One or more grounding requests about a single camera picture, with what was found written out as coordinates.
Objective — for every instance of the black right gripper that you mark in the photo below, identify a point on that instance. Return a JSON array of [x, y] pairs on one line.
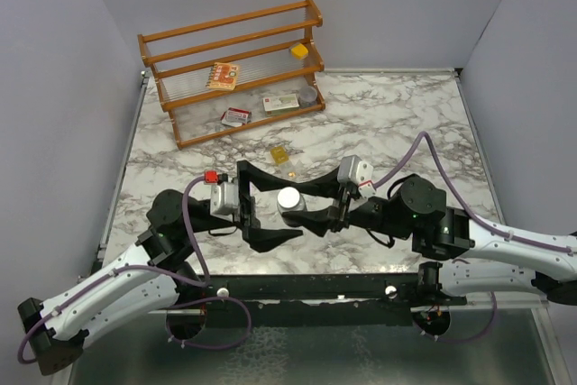
[[335, 218]]

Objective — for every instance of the orange wooden shelf rack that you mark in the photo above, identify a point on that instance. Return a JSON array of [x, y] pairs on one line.
[[180, 61]]

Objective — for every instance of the green stapler box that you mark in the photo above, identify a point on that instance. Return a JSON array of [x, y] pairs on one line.
[[278, 105]]

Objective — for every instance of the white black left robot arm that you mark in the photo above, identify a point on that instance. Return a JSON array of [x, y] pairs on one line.
[[151, 274]]

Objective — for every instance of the red white staple box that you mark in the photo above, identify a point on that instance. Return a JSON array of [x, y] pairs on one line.
[[235, 117]]

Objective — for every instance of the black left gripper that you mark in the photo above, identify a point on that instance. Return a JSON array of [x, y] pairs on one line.
[[262, 239]]

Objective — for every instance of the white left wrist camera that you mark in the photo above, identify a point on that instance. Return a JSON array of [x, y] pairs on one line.
[[224, 195]]

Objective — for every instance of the yellow sticky note block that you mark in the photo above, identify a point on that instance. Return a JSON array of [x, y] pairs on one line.
[[299, 51]]

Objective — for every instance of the white pill bottle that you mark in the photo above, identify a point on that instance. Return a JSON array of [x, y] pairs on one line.
[[290, 200]]

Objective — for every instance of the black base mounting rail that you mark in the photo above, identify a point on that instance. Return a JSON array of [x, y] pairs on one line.
[[298, 300]]

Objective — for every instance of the orange spiral notebook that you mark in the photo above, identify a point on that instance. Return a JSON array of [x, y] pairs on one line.
[[223, 76]]

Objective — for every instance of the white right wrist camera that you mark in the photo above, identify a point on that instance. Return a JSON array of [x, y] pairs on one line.
[[359, 172]]

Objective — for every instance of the yellow clear pill organizer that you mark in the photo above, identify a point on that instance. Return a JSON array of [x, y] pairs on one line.
[[285, 164]]

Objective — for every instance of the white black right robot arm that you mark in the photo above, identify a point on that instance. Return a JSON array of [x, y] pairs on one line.
[[464, 252]]

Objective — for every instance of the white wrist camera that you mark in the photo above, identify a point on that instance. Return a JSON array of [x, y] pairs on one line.
[[224, 195], [359, 172]]

